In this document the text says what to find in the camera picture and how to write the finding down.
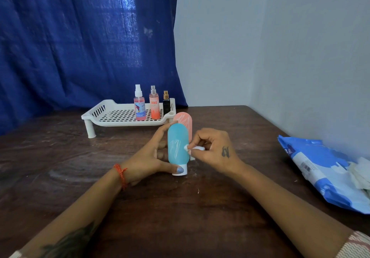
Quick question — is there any person's left hand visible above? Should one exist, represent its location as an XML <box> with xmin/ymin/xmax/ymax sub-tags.
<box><xmin>120</xmin><ymin>121</ymin><xmax>185</xmax><ymax>187</ymax></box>

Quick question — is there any person's right hand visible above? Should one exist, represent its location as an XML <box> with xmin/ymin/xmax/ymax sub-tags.
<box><xmin>186</xmin><ymin>127</ymin><xmax>246</xmax><ymax>178</ymax></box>

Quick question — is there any teal squeeze bottle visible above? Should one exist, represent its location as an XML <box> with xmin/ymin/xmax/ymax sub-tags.
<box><xmin>167</xmin><ymin>123</ymin><xmax>190</xmax><ymax>177</ymax></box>

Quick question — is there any pink squeeze bottle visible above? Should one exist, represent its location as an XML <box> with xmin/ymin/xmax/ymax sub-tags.
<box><xmin>172</xmin><ymin>112</ymin><xmax>195</xmax><ymax>161</ymax></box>

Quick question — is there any white perforated plastic rack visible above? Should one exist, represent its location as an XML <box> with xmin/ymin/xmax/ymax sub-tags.
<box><xmin>81</xmin><ymin>97</ymin><xmax>177</xmax><ymax>139</ymax></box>

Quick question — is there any pink spray bottle white cap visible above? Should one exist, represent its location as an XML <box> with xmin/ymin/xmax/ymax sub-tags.
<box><xmin>133</xmin><ymin>84</ymin><xmax>147</xmax><ymax>121</ymax></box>

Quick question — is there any orange spray bottle silver cap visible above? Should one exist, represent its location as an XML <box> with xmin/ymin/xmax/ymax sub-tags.
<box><xmin>149</xmin><ymin>85</ymin><xmax>161</xmax><ymax>121</ymax></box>

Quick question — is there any black perfume bottle gold cap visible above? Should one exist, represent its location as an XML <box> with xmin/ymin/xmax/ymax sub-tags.
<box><xmin>162</xmin><ymin>90</ymin><xmax>171</xmax><ymax>116</ymax></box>

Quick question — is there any blue white wet wipes pack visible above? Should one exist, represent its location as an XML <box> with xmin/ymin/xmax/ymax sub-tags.
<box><xmin>277</xmin><ymin>135</ymin><xmax>370</xmax><ymax>215</ymax></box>

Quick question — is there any person's right forearm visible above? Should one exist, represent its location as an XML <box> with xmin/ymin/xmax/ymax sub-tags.
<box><xmin>235</xmin><ymin>162</ymin><xmax>355</xmax><ymax>258</ymax></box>

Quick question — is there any dark wooden table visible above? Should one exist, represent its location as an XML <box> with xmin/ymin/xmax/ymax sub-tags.
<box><xmin>0</xmin><ymin>105</ymin><xmax>370</xmax><ymax>258</ymax></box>

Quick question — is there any dark blue curtain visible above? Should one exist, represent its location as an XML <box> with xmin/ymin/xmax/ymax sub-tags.
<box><xmin>0</xmin><ymin>0</ymin><xmax>188</xmax><ymax>136</ymax></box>

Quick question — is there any patterned right sleeve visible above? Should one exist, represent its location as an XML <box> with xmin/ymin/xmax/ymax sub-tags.
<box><xmin>335</xmin><ymin>231</ymin><xmax>370</xmax><ymax>258</ymax></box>

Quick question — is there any orange thread bracelet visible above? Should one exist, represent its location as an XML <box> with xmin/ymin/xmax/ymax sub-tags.
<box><xmin>113</xmin><ymin>163</ymin><xmax>128</xmax><ymax>191</ymax></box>

